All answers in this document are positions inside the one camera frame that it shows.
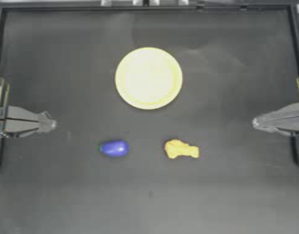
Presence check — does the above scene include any yellow plate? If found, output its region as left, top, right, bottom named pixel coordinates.
left=114, top=46, right=185, bottom=111

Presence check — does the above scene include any black frame cross bar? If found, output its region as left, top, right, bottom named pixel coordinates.
left=0, top=1, right=299, bottom=14

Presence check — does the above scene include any purple toy eggplant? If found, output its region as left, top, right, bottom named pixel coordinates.
left=99, top=139, right=131, bottom=158

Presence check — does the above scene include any yellow toy food piece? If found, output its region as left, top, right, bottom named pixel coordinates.
left=165, top=139, right=201, bottom=160

